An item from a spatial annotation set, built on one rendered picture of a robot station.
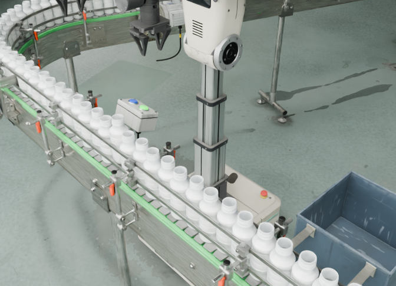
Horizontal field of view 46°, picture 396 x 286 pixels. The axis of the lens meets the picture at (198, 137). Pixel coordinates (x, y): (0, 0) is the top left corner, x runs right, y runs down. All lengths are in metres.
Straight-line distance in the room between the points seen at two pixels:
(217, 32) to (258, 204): 1.04
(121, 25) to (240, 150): 1.20
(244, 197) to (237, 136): 0.98
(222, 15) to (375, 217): 0.92
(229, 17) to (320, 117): 2.06
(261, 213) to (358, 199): 0.84
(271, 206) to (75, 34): 1.44
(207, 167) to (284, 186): 0.90
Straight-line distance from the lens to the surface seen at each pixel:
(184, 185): 1.27
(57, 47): 2.72
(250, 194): 2.55
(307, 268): 1.07
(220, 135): 2.18
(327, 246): 1.47
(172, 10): 2.75
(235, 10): 1.84
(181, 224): 1.34
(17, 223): 2.93
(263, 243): 1.13
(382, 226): 1.74
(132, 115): 1.62
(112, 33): 2.82
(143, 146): 1.36
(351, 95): 4.13
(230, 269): 1.12
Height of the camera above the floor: 1.96
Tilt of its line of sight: 35 degrees down
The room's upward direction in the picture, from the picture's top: straight up
